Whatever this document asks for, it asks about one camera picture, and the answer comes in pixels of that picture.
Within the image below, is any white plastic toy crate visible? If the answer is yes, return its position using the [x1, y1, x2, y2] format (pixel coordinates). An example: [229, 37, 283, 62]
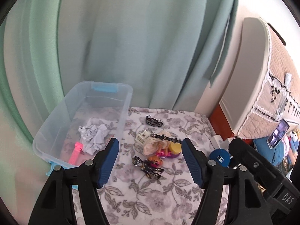
[135, 130, 151, 147]

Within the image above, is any green curtain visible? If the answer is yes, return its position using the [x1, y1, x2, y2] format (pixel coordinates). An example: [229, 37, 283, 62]
[0, 0, 245, 143]

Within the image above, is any white bed headboard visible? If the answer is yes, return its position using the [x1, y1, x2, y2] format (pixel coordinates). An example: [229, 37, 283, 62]
[219, 17, 271, 138]

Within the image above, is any black toy car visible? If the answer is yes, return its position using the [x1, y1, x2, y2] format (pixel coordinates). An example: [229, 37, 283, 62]
[145, 115, 163, 128]

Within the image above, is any blonde doll cream dress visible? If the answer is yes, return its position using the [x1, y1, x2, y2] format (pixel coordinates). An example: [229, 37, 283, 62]
[143, 138, 171, 156]

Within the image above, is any clear plastic storage bin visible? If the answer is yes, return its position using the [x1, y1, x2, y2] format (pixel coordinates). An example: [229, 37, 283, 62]
[33, 81, 133, 169]

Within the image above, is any smartphone on stand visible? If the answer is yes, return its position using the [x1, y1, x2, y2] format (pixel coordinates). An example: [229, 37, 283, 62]
[267, 119, 290, 149]

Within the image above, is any floral grey white blanket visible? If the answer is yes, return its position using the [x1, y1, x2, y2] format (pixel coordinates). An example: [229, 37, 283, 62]
[98, 107, 215, 224]

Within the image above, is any white power strip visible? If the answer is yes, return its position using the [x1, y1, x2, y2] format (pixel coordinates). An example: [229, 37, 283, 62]
[210, 135, 233, 151]

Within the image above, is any black flower headband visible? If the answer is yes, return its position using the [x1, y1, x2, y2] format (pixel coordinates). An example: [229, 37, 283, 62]
[151, 133, 182, 144]

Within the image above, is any blue ball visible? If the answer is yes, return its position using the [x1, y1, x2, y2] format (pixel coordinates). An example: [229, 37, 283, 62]
[209, 148, 230, 167]

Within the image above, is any pink hair roller clip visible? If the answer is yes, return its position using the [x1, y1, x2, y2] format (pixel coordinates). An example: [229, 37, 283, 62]
[68, 142, 83, 165]

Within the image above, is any small orange pink doll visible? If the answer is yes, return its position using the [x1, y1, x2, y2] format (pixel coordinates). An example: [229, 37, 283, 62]
[148, 155, 163, 168]

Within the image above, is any yellow purple sponge cylinder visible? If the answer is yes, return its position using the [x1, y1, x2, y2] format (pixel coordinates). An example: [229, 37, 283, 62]
[167, 142, 182, 158]

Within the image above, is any black silver action figure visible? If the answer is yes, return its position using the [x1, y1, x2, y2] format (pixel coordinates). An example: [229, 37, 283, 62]
[132, 156, 165, 179]

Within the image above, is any beige quilted lace cover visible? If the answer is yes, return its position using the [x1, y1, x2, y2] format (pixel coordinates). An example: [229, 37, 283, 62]
[241, 24, 299, 139]

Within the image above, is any white paper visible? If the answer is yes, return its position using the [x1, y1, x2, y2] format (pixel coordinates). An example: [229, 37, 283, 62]
[78, 123, 109, 155]

